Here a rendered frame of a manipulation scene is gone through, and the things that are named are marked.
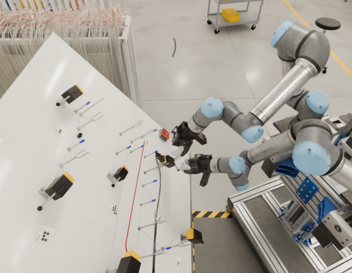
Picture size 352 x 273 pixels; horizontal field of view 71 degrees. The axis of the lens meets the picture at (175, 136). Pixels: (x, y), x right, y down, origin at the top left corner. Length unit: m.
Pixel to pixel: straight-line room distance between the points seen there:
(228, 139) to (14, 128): 2.41
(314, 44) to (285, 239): 1.57
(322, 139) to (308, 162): 0.09
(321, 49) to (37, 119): 1.02
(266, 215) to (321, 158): 1.40
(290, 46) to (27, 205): 1.05
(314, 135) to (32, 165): 0.93
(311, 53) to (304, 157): 0.38
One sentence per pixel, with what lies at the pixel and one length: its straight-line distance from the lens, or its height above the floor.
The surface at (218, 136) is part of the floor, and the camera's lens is 2.97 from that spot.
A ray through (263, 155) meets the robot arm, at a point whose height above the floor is 1.27.
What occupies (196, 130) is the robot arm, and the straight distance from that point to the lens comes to 0.99.
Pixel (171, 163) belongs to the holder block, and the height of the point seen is 1.15.
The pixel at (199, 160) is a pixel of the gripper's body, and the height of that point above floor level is 1.18.
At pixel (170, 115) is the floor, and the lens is 3.17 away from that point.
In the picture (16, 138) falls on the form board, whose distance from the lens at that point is 0.89.
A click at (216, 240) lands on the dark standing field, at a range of 2.32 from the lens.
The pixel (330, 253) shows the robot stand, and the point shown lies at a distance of 2.36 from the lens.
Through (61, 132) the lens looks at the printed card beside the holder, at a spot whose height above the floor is 1.52.
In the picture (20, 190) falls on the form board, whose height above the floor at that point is 1.54.
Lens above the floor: 2.17
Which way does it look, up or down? 48 degrees down
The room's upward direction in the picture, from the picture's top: 1 degrees clockwise
